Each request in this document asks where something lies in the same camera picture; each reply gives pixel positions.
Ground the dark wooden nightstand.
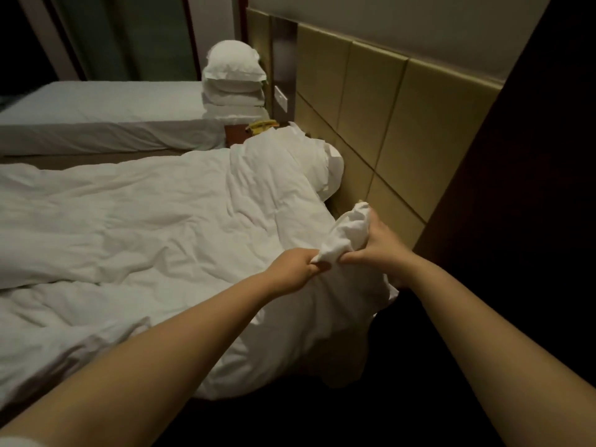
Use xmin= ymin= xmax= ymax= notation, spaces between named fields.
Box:
xmin=223 ymin=120 xmax=282 ymax=148

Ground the person's left hand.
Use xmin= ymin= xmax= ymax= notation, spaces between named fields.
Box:
xmin=265 ymin=246 xmax=333 ymax=296

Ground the person's right forearm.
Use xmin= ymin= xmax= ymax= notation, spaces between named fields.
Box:
xmin=400 ymin=260 xmax=596 ymax=447

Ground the person's left forearm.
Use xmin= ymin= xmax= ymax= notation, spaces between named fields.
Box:
xmin=0 ymin=274 xmax=281 ymax=447

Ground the person's right hand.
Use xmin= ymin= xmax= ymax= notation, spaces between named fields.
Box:
xmin=337 ymin=204 xmax=422 ymax=287

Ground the tan padded headboard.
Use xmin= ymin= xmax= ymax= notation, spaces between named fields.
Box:
xmin=244 ymin=6 xmax=274 ymax=89
xmin=293 ymin=23 xmax=504 ymax=250

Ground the white duvet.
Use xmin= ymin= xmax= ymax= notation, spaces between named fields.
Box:
xmin=0 ymin=124 xmax=402 ymax=410

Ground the white pillowcase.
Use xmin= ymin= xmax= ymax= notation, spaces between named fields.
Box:
xmin=202 ymin=102 xmax=269 ymax=124

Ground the white pillow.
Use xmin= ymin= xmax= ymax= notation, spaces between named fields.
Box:
xmin=312 ymin=139 xmax=346 ymax=203
xmin=202 ymin=79 xmax=266 ymax=108

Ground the white duvet cover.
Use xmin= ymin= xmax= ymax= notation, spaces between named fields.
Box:
xmin=204 ymin=40 xmax=269 ymax=84

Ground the beige telephone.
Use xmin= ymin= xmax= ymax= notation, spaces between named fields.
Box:
xmin=245 ymin=119 xmax=281 ymax=138

